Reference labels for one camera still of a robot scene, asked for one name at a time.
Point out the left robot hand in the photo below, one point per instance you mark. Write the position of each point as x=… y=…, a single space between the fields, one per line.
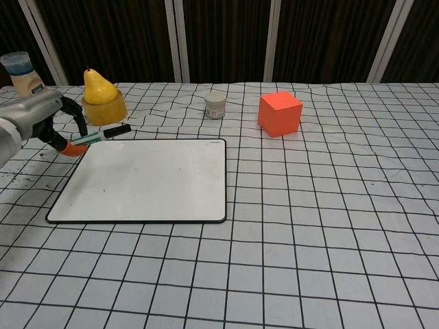
x=31 y=113

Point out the yellow pear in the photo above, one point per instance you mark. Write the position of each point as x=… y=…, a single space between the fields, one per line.
x=98 y=89

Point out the white screen frame post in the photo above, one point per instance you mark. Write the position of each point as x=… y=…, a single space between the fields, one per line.
x=44 y=44
x=387 y=41
x=274 y=41
x=178 y=41

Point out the mayonnaise squeeze bottle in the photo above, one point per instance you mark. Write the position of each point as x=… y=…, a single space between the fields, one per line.
x=25 y=80

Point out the white dry-erase board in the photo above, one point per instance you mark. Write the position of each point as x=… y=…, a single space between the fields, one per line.
x=147 y=181

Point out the green marker pen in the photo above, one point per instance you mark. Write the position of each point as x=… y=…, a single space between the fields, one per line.
x=103 y=134

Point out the black grid white tablecloth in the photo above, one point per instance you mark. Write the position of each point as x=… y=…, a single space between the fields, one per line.
x=308 y=222

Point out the orange cube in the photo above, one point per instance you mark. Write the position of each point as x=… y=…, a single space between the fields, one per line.
x=279 y=114

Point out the yellow round holder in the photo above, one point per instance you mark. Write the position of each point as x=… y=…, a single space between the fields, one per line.
x=104 y=112

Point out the small white jar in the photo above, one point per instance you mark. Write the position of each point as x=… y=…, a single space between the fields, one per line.
x=215 y=105

